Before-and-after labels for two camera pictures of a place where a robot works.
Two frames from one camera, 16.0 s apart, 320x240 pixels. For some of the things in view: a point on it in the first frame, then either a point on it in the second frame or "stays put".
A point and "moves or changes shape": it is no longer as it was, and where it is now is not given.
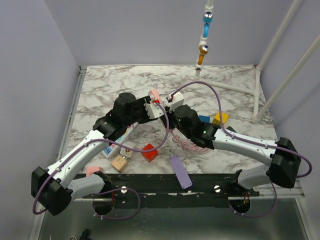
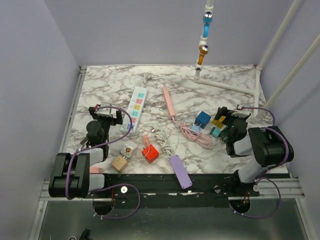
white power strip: [112, 148] moves or changes shape
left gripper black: [140, 103] to [118, 120]
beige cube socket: [119, 163] stays put
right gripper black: [168, 116] to [227, 113]
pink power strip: [155, 95] to [168, 101]
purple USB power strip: [180, 171] stays put
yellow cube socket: [217, 119] stays put
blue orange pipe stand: [204, 48] stays put
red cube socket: [150, 155] stays put
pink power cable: [185, 144] moves or changes shape
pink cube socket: [90, 169] stays put
